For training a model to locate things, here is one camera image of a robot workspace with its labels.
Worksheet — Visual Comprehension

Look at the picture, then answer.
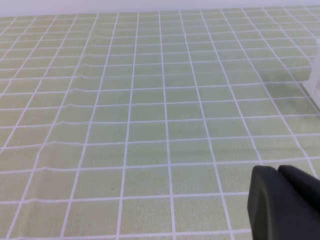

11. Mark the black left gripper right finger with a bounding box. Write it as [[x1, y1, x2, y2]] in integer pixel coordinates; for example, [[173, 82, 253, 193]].
[[278, 165, 320, 213]]

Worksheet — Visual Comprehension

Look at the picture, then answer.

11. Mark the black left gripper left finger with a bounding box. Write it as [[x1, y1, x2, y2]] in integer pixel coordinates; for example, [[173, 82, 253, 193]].
[[247, 165, 320, 240]]

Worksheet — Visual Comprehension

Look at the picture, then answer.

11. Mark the green checkered tablecloth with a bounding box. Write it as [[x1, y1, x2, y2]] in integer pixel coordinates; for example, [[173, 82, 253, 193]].
[[0, 5, 320, 240]]

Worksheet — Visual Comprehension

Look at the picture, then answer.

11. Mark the white plastic test tube rack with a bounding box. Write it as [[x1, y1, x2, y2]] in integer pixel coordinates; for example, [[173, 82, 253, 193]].
[[303, 38, 320, 108]]

